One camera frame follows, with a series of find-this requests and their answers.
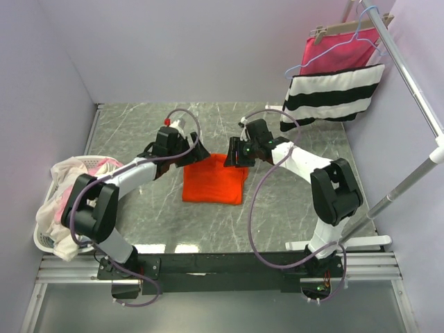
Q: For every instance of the silver clothes rack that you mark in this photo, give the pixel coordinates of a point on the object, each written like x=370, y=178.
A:
x=392, y=138

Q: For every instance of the black white striped cloth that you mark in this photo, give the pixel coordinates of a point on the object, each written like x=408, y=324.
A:
x=337, y=96

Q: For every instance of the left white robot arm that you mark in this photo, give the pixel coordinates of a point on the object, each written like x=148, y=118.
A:
x=91, y=210

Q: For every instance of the black base beam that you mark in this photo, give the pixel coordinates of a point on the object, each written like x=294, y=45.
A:
x=212, y=272

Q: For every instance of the orange t-shirt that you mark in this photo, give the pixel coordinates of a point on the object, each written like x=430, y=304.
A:
x=209, y=181

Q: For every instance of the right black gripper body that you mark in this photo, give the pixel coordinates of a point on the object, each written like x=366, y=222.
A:
x=246, y=152

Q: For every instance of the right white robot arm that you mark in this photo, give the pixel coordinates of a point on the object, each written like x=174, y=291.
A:
x=335, y=194

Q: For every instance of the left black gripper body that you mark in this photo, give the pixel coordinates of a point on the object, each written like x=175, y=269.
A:
x=195, y=155

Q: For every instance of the aluminium rail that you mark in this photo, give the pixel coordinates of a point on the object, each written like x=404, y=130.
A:
x=84, y=269

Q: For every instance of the pink towel on hanger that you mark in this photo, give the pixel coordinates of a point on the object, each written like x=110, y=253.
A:
x=336, y=52

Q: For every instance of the wooden clip hanger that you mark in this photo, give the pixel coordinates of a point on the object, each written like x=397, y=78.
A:
x=348, y=27

